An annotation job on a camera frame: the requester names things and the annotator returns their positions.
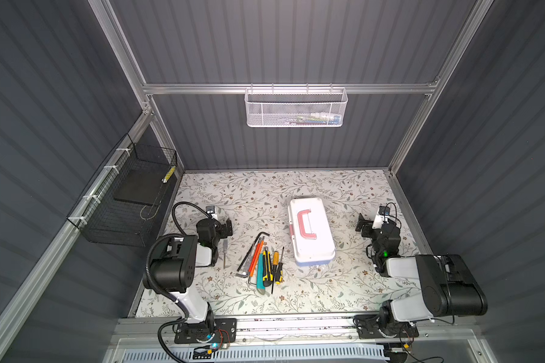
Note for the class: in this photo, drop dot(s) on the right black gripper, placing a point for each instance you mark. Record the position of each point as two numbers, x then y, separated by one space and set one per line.
364 224

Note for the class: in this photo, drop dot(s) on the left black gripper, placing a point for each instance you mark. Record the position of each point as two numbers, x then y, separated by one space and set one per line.
225 229

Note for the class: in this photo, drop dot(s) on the white blue tool box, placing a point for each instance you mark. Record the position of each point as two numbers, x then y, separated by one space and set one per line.
311 236

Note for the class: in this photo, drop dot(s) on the black yellow screwdriver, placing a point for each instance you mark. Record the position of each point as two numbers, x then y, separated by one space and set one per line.
279 270

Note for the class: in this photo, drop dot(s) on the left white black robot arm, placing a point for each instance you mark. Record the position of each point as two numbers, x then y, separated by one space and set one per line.
170 270

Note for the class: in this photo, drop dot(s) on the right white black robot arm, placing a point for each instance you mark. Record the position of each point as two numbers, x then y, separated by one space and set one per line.
446 285

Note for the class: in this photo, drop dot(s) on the small silver hex key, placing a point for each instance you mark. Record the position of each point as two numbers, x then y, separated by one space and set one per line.
224 251

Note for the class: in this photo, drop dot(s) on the large black hex key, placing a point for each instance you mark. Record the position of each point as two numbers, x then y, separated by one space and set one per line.
245 267

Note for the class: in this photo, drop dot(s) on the yellow tag in cage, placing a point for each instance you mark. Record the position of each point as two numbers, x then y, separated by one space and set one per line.
169 174

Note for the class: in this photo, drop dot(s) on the yellow black utility knife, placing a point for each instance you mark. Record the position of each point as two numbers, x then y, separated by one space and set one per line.
267 278

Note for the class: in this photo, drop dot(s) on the black foam pad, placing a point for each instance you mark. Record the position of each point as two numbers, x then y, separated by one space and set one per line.
141 187

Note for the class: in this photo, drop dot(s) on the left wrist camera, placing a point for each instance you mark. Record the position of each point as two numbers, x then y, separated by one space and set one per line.
211 210

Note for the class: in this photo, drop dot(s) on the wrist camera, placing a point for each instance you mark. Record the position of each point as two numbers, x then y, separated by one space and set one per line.
381 217
211 210

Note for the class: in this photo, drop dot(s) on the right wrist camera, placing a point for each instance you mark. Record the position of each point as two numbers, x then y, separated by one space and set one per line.
381 217

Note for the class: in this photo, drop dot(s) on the orange handled tool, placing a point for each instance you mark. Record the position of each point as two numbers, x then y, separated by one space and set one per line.
256 257

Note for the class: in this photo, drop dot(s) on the teal handled tool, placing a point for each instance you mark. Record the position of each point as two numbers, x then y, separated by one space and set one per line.
261 289

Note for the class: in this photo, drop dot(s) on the black wire cage basket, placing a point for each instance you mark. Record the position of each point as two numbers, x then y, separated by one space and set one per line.
102 220

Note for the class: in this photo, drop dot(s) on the white vented cable duct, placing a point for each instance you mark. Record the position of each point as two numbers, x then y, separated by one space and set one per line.
286 353

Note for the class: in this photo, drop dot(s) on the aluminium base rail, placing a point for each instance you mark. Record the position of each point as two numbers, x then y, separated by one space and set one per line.
294 328

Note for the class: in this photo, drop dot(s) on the white wire mesh basket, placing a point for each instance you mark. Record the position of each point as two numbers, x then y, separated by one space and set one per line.
295 107

